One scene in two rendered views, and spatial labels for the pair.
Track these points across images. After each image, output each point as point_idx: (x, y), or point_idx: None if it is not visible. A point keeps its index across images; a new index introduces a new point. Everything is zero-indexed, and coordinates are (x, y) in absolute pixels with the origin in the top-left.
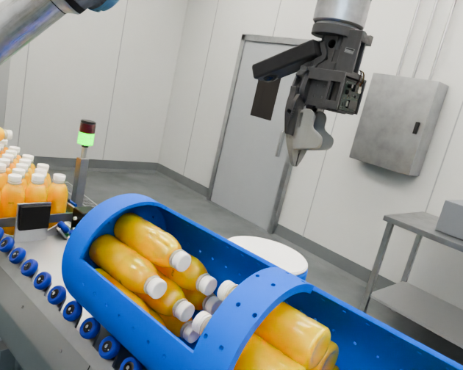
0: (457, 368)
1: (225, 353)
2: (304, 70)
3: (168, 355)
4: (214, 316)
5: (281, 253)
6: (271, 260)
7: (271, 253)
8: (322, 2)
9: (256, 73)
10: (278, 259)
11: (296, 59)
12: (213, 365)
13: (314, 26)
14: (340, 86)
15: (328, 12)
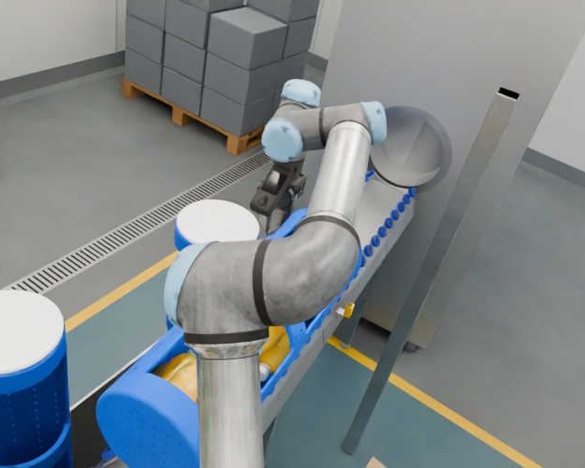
0: (288, 233)
1: (303, 328)
2: (291, 189)
3: (285, 369)
4: (291, 328)
5: None
6: (30, 322)
7: (3, 322)
8: (303, 151)
9: (270, 214)
10: (20, 316)
11: (287, 187)
12: (302, 338)
13: (294, 164)
14: (305, 183)
15: (305, 154)
